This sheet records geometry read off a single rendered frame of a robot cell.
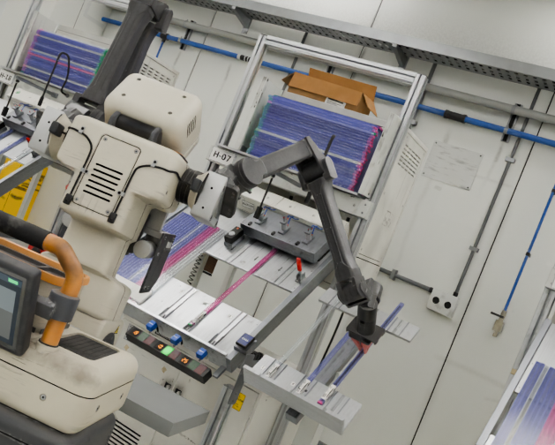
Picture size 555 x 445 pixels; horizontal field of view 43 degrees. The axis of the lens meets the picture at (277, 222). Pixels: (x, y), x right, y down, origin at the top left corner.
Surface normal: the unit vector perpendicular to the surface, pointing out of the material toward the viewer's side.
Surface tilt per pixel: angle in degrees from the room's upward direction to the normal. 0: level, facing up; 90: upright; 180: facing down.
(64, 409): 90
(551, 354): 45
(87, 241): 82
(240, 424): 90
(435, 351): 90
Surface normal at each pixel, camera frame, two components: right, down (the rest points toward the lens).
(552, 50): -0.44, -0.18
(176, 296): -0.02, -0.80
